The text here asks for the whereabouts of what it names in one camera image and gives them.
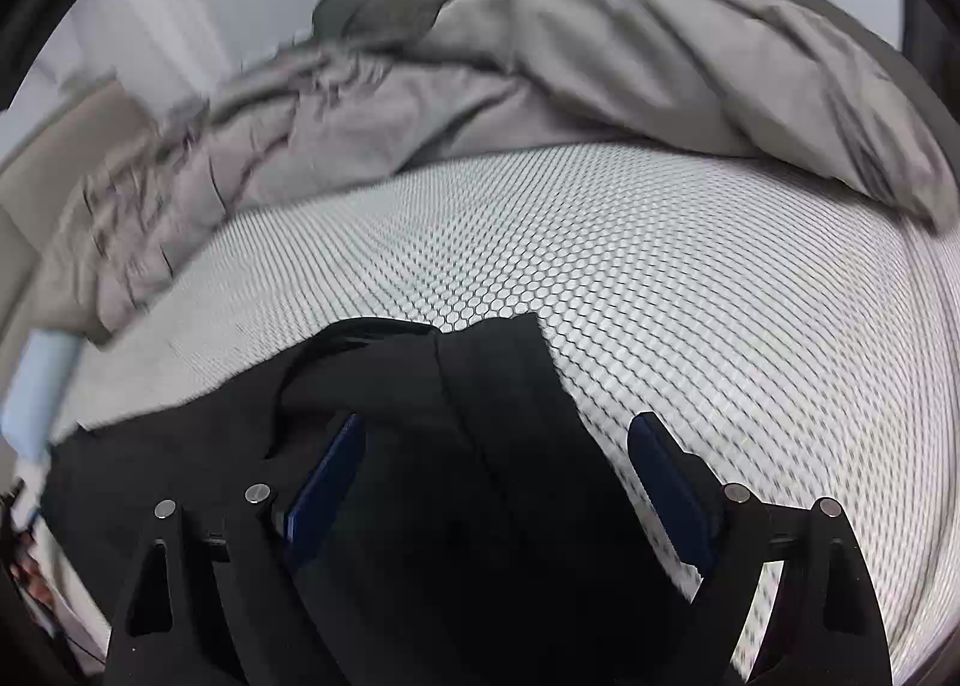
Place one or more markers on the grey comforter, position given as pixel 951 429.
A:
pixel 600 56

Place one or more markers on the light blue cloth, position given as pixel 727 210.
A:
pixel 37 386

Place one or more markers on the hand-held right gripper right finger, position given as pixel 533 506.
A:
pixel 671 491

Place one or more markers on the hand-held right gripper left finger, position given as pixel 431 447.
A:
pixel 324 483

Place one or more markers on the white honeycomb-pattern mattress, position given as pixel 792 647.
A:
pixel 675 281

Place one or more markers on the black pants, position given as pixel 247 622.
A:
pixel 465 506

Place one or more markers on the beige headboard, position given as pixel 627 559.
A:
pixel 60 139

